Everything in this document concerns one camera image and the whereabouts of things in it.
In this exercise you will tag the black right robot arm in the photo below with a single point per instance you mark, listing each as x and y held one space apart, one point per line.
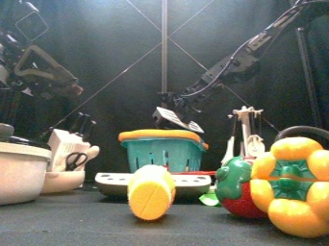
253 48

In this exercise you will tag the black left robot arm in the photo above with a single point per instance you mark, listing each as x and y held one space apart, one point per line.
10 19

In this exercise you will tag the yellow toy corn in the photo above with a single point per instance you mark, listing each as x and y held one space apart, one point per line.
150 195

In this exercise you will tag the white toy spatula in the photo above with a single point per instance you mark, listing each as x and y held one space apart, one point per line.
229 152

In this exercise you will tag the white toy utensil rack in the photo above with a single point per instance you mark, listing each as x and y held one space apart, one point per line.
245 128

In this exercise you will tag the teal plastic basket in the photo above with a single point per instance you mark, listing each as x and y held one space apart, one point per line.
162 155

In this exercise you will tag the red flat toy piece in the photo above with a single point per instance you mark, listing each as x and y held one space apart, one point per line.
197 173

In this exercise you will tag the white toy spoon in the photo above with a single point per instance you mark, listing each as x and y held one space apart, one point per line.
256 144

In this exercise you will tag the white toy knife block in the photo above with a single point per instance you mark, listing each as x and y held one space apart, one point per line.
62 147

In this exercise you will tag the white grey toy tray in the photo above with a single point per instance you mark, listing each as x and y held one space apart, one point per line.
193 185

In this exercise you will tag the grey and black pot lid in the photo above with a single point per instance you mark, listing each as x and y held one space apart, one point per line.
8 136

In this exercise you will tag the red toy tomato green top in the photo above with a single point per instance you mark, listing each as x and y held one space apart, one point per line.
240 189

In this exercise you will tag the black toy scissors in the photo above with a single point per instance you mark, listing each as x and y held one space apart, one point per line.
75 160

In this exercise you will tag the green toy leaf piece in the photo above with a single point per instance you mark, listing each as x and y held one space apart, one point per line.
209 199

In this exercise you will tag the white toy cooking pot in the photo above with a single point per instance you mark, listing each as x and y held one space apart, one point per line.
19 173

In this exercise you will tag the white toy bowl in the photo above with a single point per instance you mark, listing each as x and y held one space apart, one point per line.
62 182

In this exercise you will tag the yellow toy bell pepper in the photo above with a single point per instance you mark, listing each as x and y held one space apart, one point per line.
290 192

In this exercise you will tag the black stand pole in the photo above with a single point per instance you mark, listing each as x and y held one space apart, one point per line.
309 77

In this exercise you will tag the thin diagonal frame brace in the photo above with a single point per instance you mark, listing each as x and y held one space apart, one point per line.
111 81
189 53

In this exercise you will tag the grey vertical frame pole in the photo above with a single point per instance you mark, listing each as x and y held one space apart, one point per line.
165 44

